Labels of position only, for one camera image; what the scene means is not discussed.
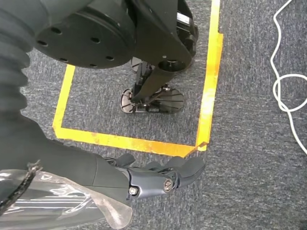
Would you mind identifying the clear plastic cover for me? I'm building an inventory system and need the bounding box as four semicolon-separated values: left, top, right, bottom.
0;170;133;230

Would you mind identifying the black robot right leg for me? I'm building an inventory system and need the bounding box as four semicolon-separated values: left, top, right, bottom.
34;0;200;114

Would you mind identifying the yellow floor tape square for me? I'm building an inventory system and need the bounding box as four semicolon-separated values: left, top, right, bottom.
51;0;224;159

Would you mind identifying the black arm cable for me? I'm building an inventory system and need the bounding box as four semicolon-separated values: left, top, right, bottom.
0;160;43;217

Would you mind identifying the white cable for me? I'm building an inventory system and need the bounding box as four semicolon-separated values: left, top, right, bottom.
270;0;307;157

